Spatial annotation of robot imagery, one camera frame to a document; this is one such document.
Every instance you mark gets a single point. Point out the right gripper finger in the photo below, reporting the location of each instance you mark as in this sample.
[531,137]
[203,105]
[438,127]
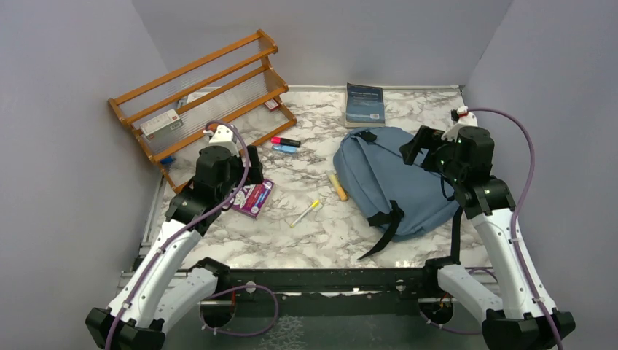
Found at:
[409,152]
[427,138]

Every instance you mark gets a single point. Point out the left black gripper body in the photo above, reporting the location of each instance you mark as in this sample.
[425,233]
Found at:
[253,175]

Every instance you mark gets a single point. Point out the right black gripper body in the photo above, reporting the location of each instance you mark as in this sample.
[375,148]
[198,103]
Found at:
[441,160]

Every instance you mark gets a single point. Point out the blue backpack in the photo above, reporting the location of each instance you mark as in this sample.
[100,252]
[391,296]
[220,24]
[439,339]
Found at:
[400,200]

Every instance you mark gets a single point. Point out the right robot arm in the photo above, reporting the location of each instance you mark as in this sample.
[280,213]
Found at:
[522,315]

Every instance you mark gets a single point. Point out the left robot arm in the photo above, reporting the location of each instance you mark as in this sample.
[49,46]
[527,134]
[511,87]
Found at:
[140,316]

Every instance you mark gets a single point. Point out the purple stationery package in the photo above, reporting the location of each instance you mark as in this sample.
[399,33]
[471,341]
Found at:
[251,199]

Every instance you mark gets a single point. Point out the blue highlighter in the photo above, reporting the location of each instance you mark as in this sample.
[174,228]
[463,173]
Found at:
[284,148]

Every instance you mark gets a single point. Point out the pink black highlighter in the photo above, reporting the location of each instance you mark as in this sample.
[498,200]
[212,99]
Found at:
[285,141]

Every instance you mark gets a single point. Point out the dark blue book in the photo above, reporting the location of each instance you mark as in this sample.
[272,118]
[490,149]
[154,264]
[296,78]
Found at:
[364,106]

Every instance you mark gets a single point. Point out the yellow capped pen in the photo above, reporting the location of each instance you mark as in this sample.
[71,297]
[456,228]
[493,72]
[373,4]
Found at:
[304,213]

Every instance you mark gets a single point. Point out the small red white box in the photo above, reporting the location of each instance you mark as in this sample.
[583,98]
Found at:
[272,104]

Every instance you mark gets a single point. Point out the orange highlighter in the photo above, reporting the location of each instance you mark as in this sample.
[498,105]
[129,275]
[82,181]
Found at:
[342,195]

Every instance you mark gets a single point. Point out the wooden shelf rack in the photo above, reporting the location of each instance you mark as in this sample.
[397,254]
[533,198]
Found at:
[230,84]

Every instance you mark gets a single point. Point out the white box on shelf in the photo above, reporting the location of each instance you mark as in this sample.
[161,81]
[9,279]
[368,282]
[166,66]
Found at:
[161,125]

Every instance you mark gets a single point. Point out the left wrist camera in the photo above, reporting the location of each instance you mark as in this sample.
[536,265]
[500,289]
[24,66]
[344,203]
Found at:
[224,136]

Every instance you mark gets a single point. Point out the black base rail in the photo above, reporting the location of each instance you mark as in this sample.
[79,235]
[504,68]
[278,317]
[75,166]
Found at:
[220,292]

